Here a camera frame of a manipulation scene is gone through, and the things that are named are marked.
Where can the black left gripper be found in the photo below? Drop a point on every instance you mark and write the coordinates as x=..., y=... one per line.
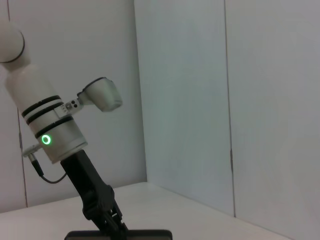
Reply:
x=82, y=175

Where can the black glasses case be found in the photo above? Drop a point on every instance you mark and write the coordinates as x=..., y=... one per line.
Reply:
x=145, y=235

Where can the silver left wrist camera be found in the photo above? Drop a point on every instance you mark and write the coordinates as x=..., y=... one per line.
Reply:
x=105, y=95

